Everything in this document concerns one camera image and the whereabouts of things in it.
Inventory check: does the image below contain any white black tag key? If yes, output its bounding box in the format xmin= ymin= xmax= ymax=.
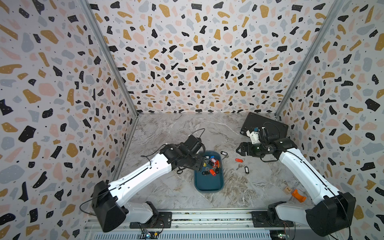
xmin=221 ymin=151 xmax=229 ymax=159

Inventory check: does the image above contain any teal plastic storage box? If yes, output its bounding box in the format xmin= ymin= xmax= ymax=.
xmin=194 ymin=151 xmax=225 ymax=193

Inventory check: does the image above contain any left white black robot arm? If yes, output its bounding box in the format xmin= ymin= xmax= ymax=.
xmin=90 ymin=139 xmax=206 ymax=233

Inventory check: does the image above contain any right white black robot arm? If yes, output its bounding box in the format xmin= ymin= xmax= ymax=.
xmin=236 ymin=138 xmax=356 ymax=237

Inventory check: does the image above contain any black hard case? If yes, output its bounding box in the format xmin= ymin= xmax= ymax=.
xmin=240 ymin=113 xmax=288 ymax=142

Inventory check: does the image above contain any small wooden number block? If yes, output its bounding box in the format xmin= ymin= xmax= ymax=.
xmin=284 ymin=186 xmax=293 ymax=195

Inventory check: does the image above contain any orange plastic piece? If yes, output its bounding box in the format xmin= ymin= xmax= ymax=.
xmin=292 ymin=190 xmax=307 ymax=203

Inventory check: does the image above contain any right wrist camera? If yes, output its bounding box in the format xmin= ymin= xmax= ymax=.
xmin=246 ymin=129 xmax=261 ymax=145

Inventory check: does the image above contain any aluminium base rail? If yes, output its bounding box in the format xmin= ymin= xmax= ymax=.
xmin=85 ymin=209 xmax=321 ymax=240

